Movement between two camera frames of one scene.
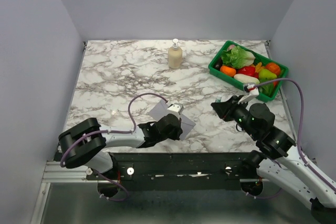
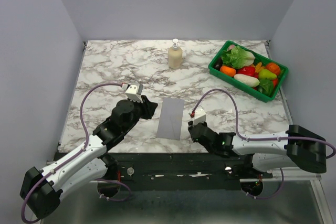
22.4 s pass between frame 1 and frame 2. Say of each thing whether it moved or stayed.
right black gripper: moved
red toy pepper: stayed
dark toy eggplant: stayed
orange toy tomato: stayed
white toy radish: stayed
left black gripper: moved
